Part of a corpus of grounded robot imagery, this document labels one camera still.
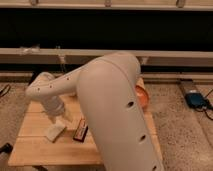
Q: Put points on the black object on floor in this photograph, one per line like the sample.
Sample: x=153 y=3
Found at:
x=6 y=148

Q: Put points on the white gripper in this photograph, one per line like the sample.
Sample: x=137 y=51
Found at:
x=54 y=106

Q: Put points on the white sponge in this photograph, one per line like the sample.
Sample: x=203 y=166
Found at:
x=55 y=130

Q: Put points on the wooden table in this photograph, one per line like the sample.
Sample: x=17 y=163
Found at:
x=32 y=148

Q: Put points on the red chocolate bar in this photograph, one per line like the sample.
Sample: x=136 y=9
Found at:
x=81 y=131

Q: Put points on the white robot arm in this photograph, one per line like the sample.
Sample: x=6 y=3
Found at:
x=105 y=88

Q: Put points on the blue device on floor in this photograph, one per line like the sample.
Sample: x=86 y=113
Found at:
x=195 y=100

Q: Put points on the orange ceramic bowl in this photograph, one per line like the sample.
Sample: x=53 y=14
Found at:
x=142 y=96

